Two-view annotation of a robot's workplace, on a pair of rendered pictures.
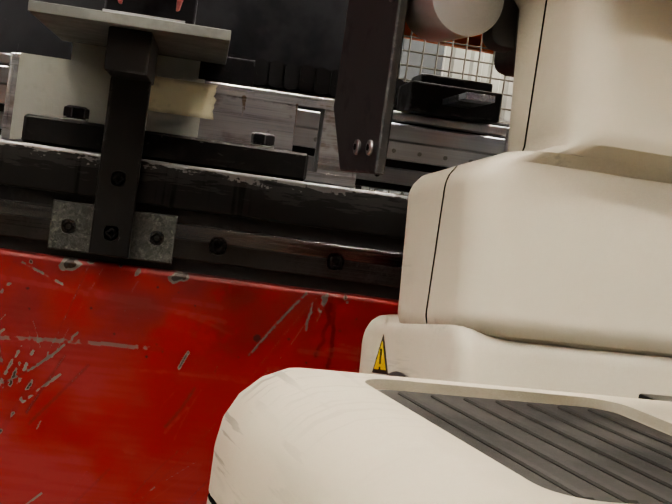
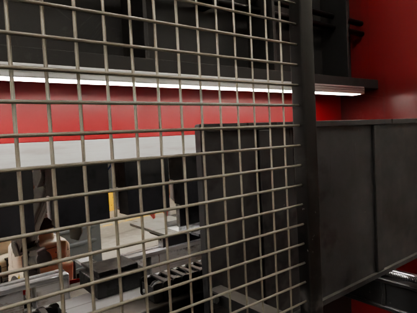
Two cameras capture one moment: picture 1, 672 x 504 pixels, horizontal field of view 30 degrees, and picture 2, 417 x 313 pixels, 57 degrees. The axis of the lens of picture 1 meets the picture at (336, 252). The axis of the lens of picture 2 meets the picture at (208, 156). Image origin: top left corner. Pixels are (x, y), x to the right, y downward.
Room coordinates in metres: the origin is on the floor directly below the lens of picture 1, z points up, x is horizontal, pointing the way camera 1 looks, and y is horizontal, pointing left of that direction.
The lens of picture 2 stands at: (2.55, -0.38, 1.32)
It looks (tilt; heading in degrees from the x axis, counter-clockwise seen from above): 3 degrees down; 148
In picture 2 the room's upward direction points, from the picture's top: 3 degrees counter-clockwise
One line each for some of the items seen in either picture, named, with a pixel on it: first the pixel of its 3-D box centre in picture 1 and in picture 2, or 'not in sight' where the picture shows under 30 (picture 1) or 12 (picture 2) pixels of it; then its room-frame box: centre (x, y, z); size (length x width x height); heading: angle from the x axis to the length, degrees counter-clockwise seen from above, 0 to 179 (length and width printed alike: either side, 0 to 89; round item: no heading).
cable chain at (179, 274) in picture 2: (304, 80); (218, 267); (1.82, 0.08, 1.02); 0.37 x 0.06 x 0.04; 96
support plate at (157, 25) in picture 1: (138, 35); (167, 225); (1.25, 0.22, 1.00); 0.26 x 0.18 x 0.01; 6
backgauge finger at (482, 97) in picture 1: (459, 96); (100, 266); (1.61, -0.13, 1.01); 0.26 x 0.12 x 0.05; 6
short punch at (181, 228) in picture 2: (151, 0); (190, 215); (1.40, 0.24, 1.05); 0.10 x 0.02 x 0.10; 96
